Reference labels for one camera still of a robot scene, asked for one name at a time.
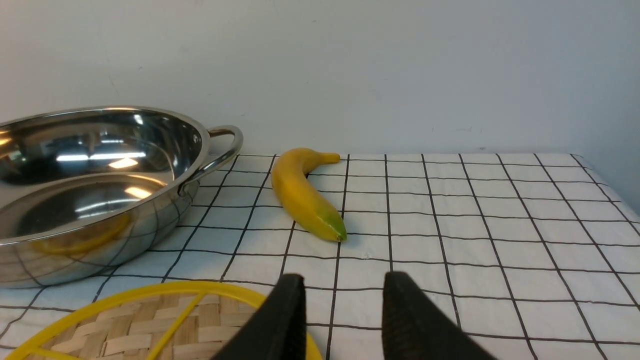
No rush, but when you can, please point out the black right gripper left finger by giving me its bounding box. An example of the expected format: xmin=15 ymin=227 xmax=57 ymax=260
xmin=212 ymin=273 xmax=307 ymax=360

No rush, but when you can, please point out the yellow banana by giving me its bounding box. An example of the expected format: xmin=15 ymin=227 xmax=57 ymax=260
xmin=270 ymin=147 xmax=348 ymax=243

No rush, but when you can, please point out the white black grid tablecloth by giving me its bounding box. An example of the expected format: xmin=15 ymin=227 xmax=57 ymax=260
xmin=1 ymin=153 xmax=639 ymax=360

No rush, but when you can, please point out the yellow bamboo steamer lid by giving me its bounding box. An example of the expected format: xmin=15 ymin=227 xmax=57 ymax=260
xmin=4 ymin=281 xmax=324 ymax=360

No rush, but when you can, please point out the stainless steel pot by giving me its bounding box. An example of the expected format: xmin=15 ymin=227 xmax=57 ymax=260
xmin=0 ymin=105 xmax=244 ymax=289

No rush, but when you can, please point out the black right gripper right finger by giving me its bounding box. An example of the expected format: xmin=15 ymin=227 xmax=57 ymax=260
xmin=382 ymin=271 xmax=495 ymax=360

